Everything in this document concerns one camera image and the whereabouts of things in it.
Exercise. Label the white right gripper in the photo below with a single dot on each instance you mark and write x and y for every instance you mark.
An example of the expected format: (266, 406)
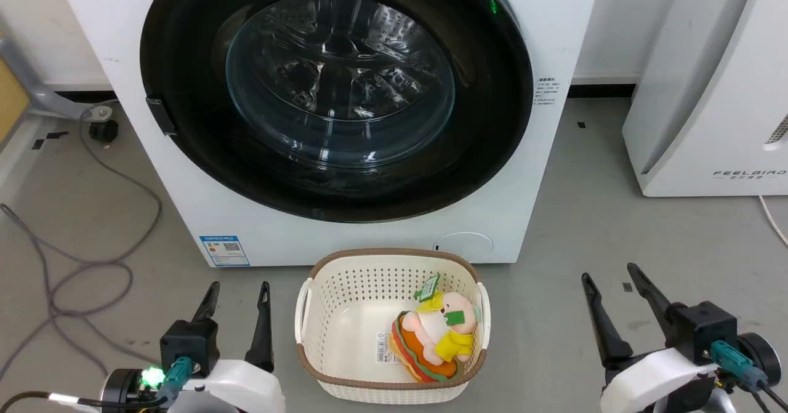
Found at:
(646, 379)

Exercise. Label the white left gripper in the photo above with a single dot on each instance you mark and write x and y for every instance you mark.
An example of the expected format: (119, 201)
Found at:
(240, 391)

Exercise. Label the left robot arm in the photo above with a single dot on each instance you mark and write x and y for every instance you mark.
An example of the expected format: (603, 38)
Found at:
(120, 391)

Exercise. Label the black round glass washer door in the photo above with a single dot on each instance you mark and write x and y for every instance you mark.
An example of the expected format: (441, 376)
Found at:
(184, 93)

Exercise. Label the white front-load washing machine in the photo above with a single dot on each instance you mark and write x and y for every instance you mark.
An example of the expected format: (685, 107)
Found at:
(542, 7)

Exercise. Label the blue energy label sticker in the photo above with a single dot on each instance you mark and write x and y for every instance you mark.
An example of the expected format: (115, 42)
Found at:
(224, 250)

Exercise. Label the cream perforated laundry basket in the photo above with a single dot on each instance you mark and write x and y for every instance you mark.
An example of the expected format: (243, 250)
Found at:
(345, 333)

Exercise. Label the round white filter cover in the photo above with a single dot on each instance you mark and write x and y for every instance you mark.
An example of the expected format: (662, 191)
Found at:
(463, 245)

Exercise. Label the burger plush toy doll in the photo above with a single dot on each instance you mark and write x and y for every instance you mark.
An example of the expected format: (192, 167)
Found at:
(438, 339)

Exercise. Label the white Feelbird appliance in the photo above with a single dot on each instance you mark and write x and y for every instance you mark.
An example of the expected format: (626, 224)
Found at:
(695, 105)

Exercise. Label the black caster wheel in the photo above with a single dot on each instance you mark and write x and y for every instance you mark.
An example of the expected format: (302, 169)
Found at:
(103, 130)

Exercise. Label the yellow wooden board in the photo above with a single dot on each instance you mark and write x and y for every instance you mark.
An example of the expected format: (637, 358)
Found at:
(9, 99)

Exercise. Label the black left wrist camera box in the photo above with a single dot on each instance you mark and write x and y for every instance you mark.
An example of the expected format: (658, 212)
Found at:
(189, 342)

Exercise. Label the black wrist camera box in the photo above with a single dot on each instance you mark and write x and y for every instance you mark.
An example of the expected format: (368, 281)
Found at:
(189, 342)
(702, 330)

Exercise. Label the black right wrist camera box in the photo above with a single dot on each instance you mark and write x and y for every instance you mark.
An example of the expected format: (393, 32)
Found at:
(702, 330)

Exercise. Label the grey metal frame leg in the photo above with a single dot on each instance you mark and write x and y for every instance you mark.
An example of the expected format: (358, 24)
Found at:
(37, 96)

